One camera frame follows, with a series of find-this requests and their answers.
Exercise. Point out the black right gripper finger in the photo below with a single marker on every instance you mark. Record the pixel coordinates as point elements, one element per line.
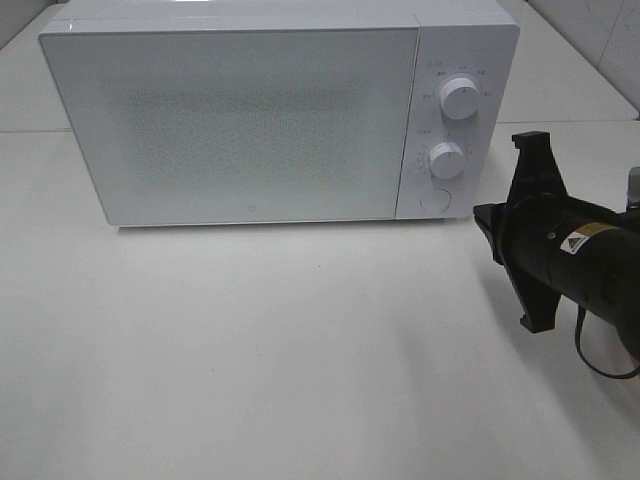
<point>539,302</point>
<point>536,172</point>

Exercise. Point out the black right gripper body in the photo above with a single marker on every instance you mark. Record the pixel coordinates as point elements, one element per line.
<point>572,245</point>

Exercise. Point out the round white door button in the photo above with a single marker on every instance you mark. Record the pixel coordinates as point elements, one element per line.
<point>435,201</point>

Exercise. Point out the white microwave door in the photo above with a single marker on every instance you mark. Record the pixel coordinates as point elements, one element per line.
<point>187,128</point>

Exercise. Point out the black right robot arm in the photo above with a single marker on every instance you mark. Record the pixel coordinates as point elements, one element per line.
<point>622,314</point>

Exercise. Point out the lower white control knob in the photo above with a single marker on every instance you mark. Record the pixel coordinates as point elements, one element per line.
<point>446,160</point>

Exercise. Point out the white control knob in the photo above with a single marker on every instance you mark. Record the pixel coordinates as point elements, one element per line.
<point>459,97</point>
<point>446,160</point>

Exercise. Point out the upper white control knob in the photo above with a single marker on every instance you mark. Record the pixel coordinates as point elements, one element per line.
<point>459,97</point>

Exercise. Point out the white microwave oven body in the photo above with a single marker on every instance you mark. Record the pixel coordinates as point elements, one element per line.
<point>474,38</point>

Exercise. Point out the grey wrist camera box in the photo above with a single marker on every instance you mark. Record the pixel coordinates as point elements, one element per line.
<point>633,188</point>

